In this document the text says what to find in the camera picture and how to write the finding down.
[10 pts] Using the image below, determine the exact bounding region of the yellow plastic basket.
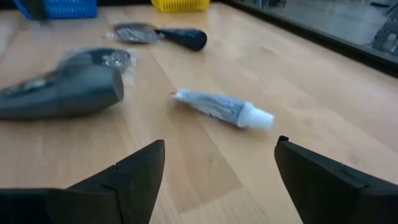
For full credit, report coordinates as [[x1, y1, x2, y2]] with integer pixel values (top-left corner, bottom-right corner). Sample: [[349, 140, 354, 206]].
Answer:
[[150, 0, 211, 13]]

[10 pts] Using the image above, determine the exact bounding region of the white travel toothpaste tube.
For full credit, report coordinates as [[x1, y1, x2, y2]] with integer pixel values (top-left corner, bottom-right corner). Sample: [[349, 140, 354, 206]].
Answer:
[[169, 88, 275, 131]]

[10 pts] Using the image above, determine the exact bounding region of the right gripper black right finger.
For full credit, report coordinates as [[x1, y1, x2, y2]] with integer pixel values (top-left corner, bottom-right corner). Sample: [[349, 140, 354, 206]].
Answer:
[[274, 134, 398, 224]]

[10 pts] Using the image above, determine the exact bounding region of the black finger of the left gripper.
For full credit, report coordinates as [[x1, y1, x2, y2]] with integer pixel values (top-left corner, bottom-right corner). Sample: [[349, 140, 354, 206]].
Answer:
[[18, 0, 47, 21]]

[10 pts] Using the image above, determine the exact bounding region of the black round brush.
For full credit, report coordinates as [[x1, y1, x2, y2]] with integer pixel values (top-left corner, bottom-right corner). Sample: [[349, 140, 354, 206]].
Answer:
[[105, 22, 164, 44], [57, 47, 137, 86]]

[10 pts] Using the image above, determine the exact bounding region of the grey roll-on deodorant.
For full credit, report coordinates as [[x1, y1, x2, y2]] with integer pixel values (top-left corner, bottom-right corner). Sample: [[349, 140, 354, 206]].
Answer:
[[0, 63, 124, 121]]

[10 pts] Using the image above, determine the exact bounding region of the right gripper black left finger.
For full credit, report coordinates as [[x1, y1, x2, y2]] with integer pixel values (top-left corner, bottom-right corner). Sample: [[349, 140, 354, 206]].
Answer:
[[46, 139, 166, 224]]

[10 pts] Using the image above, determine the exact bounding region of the blue plastic basket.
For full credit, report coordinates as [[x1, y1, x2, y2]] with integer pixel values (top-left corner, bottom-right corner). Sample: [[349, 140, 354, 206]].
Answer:
[[12, 0, 98, 20]]

